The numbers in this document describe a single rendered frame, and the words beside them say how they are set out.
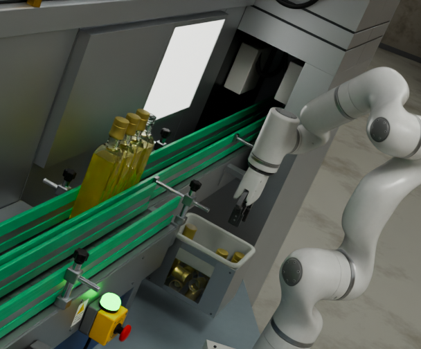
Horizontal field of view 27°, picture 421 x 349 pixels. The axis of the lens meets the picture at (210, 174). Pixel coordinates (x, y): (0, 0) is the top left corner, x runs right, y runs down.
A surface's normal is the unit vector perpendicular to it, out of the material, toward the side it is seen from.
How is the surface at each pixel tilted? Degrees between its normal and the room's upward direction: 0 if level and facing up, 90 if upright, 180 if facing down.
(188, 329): 0
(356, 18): 90
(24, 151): 90
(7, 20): 90
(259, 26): 90
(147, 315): 0
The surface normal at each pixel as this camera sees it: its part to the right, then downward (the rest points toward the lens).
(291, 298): -0.82, 0.47
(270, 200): -0.36, 0.22
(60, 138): 0.86, 0.47
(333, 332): 0.37, -0.86
